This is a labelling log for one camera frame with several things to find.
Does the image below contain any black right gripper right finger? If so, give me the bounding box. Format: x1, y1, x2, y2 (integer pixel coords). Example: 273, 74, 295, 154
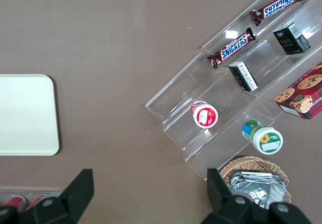
201, 168, 272, 224

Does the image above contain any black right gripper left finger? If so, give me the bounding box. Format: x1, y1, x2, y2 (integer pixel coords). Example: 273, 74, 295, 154
19, 168, 95, 224

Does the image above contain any wicker basket holding foil packs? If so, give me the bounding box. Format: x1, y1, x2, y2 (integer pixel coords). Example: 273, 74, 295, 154
219, 155, 292, 204

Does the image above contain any cream rectangular tray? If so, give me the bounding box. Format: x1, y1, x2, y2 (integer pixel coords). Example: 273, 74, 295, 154
0, 74, 60, 157

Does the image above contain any clear acrylic bottle rack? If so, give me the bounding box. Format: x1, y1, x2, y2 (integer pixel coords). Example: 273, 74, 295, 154
0, 185, 62, 209

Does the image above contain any red cola bottle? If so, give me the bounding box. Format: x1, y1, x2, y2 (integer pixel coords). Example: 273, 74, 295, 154
4, 195, 28, 211
24, 194, 48, 211

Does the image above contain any silver foil-wrapped package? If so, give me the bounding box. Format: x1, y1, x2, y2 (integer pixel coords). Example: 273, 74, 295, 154
229, 171, 289, 210

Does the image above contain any green sunflower yogurt cup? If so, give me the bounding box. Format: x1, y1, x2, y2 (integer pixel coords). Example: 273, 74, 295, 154
241, 120, 284, 156

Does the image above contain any red strawberry yogurt cup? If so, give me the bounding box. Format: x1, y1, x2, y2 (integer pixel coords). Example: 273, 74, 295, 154
190, 100, 218, 129

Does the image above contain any clear acrylic stepped riser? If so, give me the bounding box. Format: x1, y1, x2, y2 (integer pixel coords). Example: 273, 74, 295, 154
145, 52, 275, 182
201, 0, 322, 121

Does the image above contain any small black carton box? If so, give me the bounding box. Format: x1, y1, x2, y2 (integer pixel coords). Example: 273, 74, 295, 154
273, 22, 311, 56
228, 61, 259, 93

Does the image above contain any red tartan cookie box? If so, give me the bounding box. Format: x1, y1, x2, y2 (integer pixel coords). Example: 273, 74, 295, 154
274, 61, 322, 121

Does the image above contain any Snickers chocolate bar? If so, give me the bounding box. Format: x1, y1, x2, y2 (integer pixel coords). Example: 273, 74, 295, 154
249, 0, 306, 27
206, 27, 257, 70

